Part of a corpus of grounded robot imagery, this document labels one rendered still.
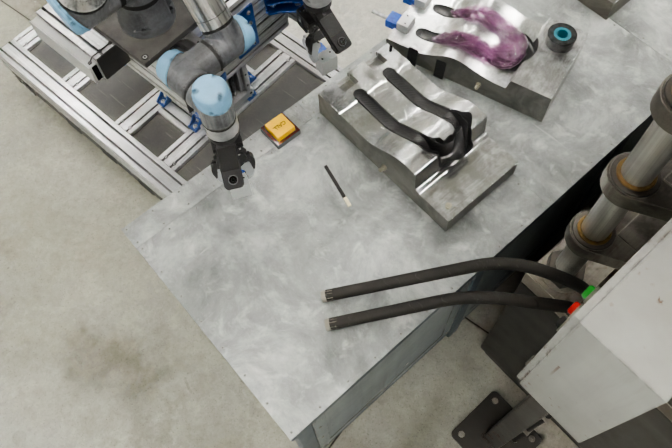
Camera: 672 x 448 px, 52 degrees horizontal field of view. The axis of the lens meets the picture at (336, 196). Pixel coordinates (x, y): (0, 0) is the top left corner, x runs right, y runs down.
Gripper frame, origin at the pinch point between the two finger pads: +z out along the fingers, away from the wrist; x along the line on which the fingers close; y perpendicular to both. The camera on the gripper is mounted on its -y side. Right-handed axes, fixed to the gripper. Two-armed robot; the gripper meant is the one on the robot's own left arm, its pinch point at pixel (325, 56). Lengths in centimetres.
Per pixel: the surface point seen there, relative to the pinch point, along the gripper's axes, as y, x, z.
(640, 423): -119, -15, 36
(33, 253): 51, 106, 95
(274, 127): -4.6, 20.4, 11.3
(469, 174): -47.4, -12.8, 8.9
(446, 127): -36.0, -13.2, 1.4
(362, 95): -12.6, -3.5, 6.5
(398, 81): -14.3, -14.5, 6.8
